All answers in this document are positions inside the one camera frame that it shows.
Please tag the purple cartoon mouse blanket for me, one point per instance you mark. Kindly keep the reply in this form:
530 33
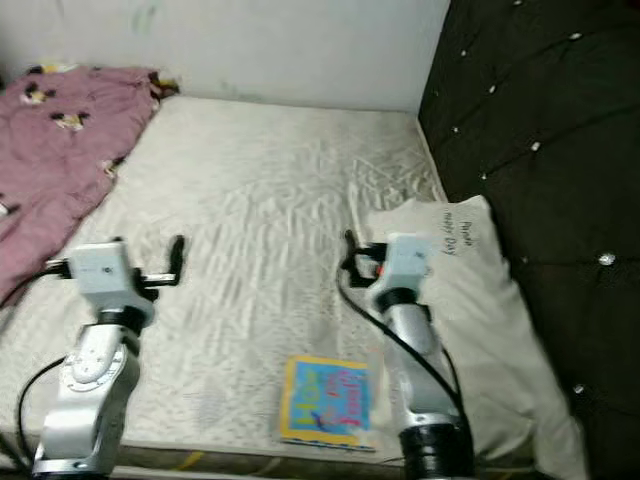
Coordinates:
60 150

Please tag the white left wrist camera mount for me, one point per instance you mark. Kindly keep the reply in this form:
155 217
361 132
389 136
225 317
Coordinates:
105 272

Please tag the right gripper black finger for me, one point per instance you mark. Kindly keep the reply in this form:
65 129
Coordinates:
351 250

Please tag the white pillow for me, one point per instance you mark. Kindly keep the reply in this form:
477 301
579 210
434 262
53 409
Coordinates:
500 300

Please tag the black tufted headboard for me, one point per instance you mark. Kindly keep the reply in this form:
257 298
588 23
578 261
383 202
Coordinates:
540 100

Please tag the dark bed frame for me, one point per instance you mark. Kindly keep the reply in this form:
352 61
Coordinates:
230 470

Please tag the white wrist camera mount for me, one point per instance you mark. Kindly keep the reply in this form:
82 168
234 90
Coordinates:
105 272
410 262

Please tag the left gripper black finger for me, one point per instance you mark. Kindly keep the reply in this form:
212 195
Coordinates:
178 258

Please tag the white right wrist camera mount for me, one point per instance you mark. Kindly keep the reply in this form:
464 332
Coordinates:
410 262

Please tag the white quilted mattress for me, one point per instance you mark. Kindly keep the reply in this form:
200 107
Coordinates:
260 200

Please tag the colourful children's book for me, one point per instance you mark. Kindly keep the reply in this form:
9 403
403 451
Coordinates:
325 400

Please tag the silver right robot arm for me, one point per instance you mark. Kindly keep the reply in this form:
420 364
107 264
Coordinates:
420 380

